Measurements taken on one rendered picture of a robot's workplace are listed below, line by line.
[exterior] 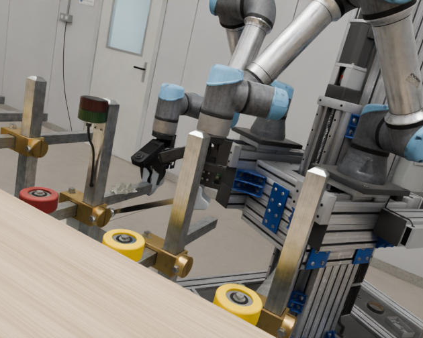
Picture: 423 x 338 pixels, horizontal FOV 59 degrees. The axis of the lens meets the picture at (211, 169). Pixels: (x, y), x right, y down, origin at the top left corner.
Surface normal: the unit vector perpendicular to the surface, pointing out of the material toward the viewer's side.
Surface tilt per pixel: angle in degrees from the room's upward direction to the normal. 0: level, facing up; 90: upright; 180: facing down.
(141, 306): 0
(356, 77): 90
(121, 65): 90
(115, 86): 90
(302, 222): 90
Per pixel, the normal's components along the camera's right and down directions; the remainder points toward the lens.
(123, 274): 0.23, -0.94
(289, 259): -0.46, 0.13
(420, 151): 0.34, 0.42
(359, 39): -0.26, 0.19
